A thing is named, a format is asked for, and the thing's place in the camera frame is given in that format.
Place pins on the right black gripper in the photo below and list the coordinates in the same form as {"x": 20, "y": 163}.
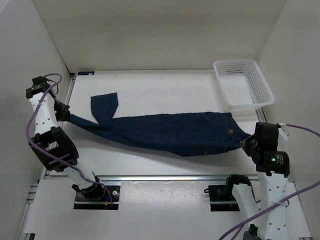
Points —
{"x": 244, "y": 145}

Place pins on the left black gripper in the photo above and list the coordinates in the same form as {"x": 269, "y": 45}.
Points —
{"x": 64, "y": 114}

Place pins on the dark blue denim trousers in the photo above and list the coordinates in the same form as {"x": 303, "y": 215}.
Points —
{"x": 183, "y": 134}

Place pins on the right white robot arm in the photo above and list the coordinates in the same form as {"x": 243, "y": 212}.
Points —
{"x": 266, "y": 219}

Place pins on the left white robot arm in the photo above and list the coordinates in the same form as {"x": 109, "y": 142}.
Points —
{"x": 79, "y": 174}

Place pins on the white plastic mesh basket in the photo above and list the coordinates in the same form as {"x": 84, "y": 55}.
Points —
{"x": 243, "y": 84}

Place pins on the black corner bracket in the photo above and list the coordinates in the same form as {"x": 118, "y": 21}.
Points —
{"x": 86, "y": 73}

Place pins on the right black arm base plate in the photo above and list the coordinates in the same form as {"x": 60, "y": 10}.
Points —
{"x": 220, "y": 199}

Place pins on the aluminium left frame rail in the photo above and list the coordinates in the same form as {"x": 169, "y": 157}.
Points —
{"x": 46, "y": 139}

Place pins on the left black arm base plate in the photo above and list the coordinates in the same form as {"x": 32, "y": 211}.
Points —
{"x": 96, "y": 197}

